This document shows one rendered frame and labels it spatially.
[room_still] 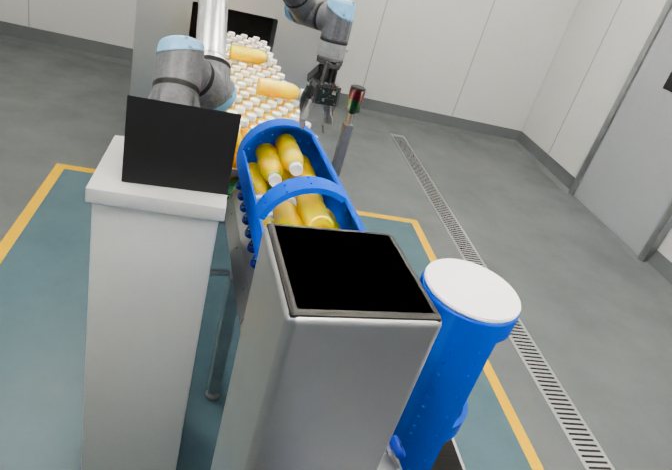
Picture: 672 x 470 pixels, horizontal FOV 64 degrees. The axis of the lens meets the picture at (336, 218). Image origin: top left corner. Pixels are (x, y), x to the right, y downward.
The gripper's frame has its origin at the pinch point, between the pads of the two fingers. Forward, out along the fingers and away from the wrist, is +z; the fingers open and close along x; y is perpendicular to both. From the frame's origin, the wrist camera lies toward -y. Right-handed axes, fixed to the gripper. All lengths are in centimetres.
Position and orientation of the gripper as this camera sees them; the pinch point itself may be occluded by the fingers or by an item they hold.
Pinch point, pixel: (313, 126)
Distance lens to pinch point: 158.4
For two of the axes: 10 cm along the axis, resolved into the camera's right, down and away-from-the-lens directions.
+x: 9.5, 1.0, 3.1
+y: 2.3, 4.7, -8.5
